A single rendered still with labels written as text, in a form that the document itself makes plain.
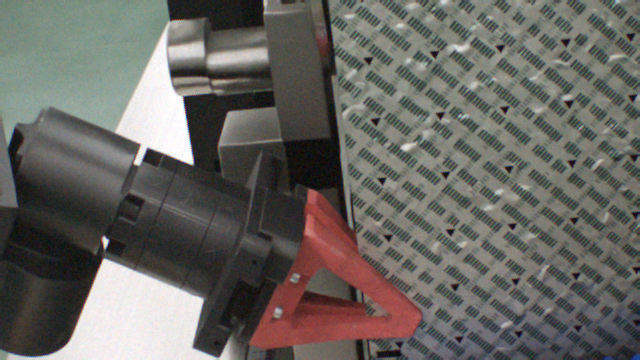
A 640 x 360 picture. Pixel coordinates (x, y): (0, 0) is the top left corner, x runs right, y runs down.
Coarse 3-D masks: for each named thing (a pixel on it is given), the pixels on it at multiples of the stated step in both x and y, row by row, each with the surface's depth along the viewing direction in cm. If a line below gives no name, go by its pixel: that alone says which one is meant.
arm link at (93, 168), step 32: (32, 128) 60; (64, 128) 60; (96, 128) 61; (32, 160) 59; (64, 160) 59; (96, 160) 59; (128, 160) 60; (32, 192) 59; (64, 192) 59; (96, 192) 59; (32, 224) 60; (64, 224) 60; (96, 224) 59; (32, 256) 62; (64, 256) 63
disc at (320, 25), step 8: (312, 0) 56; (320, 0) 57; (312, 8) 57; (320, 8) 57; (312, 16) 57; (320, 16) 57; (320, 24) 57; (328, 24) 59; (320, 32) 58; (328, 32) 59; (320, 40) 58; (328, 40) 59; (320, 48) 59; (328, 48) 59; (320, 56) 59; (328, 56) 59; (328, 64) 60; (328, 72) 61; (336, 72) 62
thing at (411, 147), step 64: (384, 64) 58; (448, 64) 58; (512, 64) 58; (576, 64) 58; (384, 128) 60; (448, 128) 60; (512, 128) 59; (576, 128) 59; (384, 192) 61; (448, 192) 61; (512, 192) 61; (576, 192) 61; (384, 256) 62; (448, 256) 62; (512, 256) 62; (576, 256) 62; (448, 320) 64; (512, 320) 63; (576, 320) 63
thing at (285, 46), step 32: (224, 32) 68; (256, 32) 68; (288, 32) 66; (224, 64) 67; (256, 64) 67; (288, 64) 66; (320, 64) 66; (288, 96) 67; (320, 96) 67; (224, 128) 70; (256, 128) 70; (288, 128) 68; (320, 128) 68; (224, 160) 69; (256, 160) 68; (288, 160) 68; (320, 160) 68; (288, 192) 69; (320, 192) 70; (320, 288) 72; (352, 288) 73; (320, 352) 74; (352, 352) 74
